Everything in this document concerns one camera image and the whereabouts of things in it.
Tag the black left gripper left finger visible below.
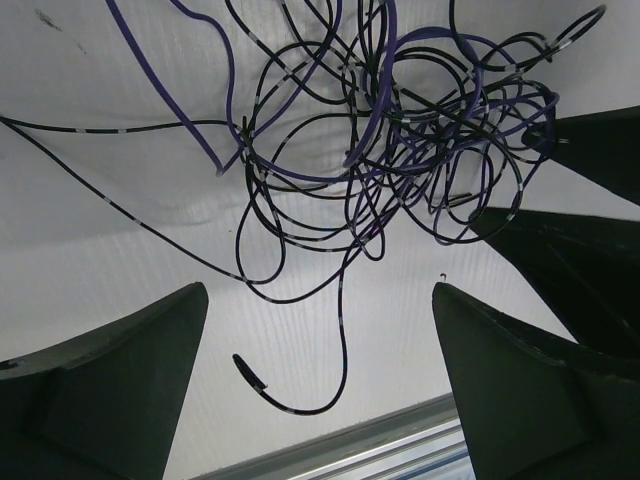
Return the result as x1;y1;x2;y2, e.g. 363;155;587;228
1;282;209;479

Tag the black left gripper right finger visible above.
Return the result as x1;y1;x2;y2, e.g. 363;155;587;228
432;283;639;479

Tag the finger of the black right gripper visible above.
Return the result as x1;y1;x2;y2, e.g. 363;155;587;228
470;207;639;350
522;106;639;204

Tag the black purple cable bundle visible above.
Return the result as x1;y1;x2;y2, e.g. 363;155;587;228
0;0;609;416

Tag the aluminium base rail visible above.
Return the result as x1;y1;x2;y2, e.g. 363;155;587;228
201;394;475;479

